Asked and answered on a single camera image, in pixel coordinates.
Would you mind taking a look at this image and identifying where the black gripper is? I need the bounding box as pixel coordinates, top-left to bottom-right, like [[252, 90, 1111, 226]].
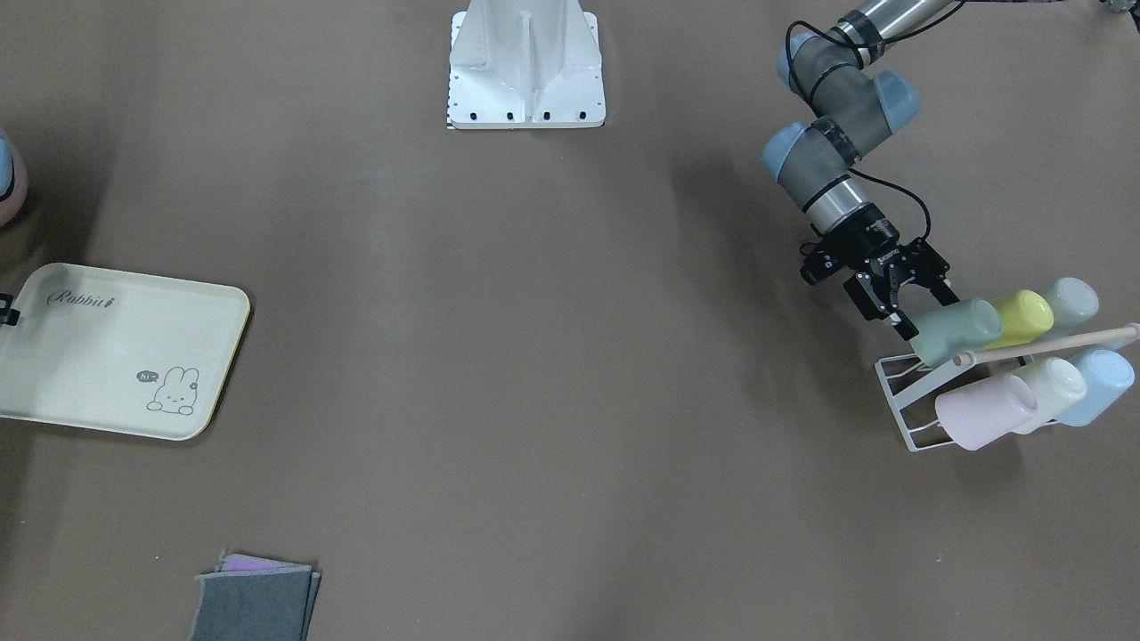
[[801, 206, 960, 341]]

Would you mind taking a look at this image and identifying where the green cup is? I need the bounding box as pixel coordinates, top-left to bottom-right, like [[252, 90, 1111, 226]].
[[907, 297, 1003, 368]]

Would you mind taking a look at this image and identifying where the cream rabbit tray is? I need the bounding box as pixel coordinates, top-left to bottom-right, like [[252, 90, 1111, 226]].
[[1, 263, 252, 441]]

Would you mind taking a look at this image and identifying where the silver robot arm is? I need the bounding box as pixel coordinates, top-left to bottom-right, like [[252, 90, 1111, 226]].
[[764, 1, 956, 340]]

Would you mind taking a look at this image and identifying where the white cup rack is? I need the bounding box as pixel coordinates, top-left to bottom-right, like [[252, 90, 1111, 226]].
[[873, 323, 1139, 453]]

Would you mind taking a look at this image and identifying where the yellow cup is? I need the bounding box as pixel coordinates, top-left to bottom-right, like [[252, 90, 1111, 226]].
[[984, 289, 1055, 352]]

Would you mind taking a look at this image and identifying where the pink cup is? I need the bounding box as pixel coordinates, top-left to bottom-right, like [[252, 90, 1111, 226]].
[[935, 372, 1039, 451]]

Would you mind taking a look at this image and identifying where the pale blue cup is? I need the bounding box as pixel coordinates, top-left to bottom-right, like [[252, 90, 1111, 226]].
[[1037, 277, 1100, 336]]

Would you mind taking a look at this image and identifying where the cream white cup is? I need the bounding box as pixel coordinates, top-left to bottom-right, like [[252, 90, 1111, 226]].
[[1013, 357, 1088, 435]]

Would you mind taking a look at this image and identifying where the light blue cup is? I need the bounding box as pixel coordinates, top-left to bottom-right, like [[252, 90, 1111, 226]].
[[1057, 346, 1135, 427]]

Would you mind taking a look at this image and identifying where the grey folded cloth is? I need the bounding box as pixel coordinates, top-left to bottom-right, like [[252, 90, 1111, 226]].
[[189, 553, 321, 640]]

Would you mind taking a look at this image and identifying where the pink bowl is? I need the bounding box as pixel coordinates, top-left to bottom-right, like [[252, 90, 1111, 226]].
[[0, 129, 29, 227]]

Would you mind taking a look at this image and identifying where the white camera post base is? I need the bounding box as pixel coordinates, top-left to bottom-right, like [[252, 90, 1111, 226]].
[[445, 1, 606, 130]]

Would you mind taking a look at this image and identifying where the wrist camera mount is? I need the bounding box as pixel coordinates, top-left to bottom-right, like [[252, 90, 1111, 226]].
[[0, 293, 21, 326]]

